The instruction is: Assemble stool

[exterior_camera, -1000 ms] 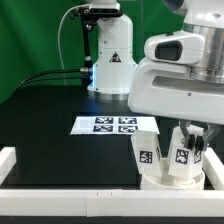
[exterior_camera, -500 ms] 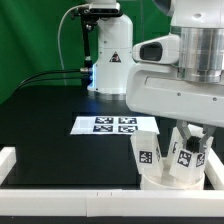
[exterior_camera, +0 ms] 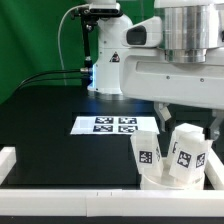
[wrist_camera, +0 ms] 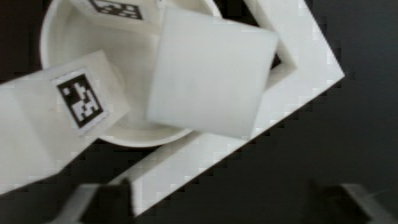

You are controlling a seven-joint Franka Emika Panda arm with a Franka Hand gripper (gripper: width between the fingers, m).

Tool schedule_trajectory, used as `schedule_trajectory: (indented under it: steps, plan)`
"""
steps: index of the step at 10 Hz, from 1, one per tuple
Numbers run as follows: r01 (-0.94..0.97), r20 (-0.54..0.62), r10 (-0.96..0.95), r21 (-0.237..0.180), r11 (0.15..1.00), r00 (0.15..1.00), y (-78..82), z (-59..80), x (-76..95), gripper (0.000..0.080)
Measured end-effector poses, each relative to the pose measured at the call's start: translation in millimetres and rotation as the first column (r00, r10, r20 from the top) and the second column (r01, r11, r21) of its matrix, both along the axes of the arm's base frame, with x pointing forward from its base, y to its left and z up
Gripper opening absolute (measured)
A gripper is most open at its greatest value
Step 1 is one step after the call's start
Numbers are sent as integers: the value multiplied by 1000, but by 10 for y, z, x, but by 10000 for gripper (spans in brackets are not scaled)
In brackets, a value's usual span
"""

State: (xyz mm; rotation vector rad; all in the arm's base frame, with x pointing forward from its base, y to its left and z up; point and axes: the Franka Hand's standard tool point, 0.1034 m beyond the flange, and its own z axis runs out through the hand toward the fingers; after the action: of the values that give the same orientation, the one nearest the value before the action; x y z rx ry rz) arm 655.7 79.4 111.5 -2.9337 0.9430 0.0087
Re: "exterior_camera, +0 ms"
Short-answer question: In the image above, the black cable upper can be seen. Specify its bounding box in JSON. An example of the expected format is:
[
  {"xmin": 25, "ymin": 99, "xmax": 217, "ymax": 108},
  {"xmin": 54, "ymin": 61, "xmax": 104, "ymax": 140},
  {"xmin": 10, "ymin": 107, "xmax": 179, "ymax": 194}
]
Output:
[{"xmin": 16, "ymin": 68, "xmax": 92, "ymax": 91}]

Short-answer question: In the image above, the green backdrop curtain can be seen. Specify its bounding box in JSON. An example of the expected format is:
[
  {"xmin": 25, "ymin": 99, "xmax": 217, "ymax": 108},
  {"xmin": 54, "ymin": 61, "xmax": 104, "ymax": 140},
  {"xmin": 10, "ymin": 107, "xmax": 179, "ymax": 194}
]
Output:
[{"xmin": 0, "ymin": 0, "xmax": 158, "ymax": 105}]

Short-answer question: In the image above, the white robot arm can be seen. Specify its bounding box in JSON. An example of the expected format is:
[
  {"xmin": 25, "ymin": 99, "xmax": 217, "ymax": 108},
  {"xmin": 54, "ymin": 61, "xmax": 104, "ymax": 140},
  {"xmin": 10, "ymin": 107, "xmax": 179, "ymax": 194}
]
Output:
[{"xmin": 120, "ymin": 0, "xmax": 224, "ymax": 140}]

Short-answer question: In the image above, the white front barrier wall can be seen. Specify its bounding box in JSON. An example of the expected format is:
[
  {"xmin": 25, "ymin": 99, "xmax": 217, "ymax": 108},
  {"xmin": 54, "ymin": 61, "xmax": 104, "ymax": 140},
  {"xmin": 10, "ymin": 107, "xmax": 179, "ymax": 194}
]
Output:
[{"xmin": 0, "ymin": 189, "xmax": 224, "ymax": 217}]

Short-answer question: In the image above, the white round stool seat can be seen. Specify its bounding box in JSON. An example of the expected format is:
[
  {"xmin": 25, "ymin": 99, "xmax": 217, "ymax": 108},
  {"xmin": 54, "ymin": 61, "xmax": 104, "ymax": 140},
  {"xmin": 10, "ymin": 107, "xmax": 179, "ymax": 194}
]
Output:
[{"xmin": 140, "ymin": 158, "xmax": 205, "ymax": 190}]

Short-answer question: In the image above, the grey camera cable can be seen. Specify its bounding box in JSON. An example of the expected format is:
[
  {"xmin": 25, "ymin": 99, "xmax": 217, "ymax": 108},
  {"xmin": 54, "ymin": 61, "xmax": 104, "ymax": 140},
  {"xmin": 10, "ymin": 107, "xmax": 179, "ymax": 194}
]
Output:
[{"xmin": 56, "ymin": 4, "xmax": 90, "ymax": 87}]

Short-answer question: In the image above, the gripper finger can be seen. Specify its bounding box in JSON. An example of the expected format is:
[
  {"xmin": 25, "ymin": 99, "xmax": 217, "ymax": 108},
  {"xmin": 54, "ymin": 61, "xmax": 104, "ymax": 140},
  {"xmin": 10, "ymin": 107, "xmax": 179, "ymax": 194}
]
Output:
[{"xmin": 209, "ymin": 110, "xmax": 224, "ymax": 140}]

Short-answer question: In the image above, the white left barrier wall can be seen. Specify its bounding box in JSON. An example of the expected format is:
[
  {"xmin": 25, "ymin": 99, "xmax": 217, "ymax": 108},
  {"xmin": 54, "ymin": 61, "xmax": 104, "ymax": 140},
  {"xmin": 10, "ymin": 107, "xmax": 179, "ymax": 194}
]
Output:
[{"xmin": 0, "ymin": 147, "xmax": 16, "ymax": 185}]

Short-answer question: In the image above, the black cable lower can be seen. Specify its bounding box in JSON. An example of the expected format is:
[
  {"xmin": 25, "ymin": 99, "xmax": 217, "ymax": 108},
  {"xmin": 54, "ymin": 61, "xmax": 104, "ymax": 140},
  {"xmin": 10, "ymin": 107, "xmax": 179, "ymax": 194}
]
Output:
[{"xmin": 16, "ymin": 77, "xmax": 92, "ymax": 93}]

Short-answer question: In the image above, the black camera stand pole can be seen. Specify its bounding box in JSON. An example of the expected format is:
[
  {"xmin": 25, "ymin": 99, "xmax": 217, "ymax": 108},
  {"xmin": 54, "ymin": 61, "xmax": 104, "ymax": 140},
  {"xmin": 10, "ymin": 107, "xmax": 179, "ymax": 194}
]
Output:
[{"xmin": 81, "ymin": 16, "xmax": 97, "ymax": 87}]

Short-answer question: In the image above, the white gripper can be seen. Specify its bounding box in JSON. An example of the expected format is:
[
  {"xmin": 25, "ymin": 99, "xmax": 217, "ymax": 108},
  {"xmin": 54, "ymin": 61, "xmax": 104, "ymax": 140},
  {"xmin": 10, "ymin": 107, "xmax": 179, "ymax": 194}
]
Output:
[{"xmin": 120, "ymin": 48, "xmax": 224, "ymax": 132}]

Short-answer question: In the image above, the white marker sheet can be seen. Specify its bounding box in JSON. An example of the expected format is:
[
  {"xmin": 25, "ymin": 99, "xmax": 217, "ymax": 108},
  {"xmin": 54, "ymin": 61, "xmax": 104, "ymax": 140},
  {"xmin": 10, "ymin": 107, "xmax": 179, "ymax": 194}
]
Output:
[{"xmin": 71, "ymin": 116, "xmax": 159, "ymax": 135}]

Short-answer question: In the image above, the black camera on stand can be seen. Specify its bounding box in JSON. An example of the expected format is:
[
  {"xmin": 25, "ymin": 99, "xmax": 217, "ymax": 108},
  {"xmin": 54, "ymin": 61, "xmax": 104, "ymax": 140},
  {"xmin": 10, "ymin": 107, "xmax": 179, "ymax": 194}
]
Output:
[{"xmin": 81, "ymin": 2, "xmax": 122, "ymax": 18}]

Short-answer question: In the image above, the black cable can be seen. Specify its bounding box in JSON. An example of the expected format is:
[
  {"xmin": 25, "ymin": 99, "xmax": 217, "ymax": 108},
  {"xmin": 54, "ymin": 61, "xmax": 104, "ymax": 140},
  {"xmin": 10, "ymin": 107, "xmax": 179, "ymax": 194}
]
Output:
[
  {"xmin": 16, "ymin": 68, "xmax": 92, "ymax": 91},
  {"xmin": 16, "ymin": 77, "xmax": 92, "ymax": 93}
]

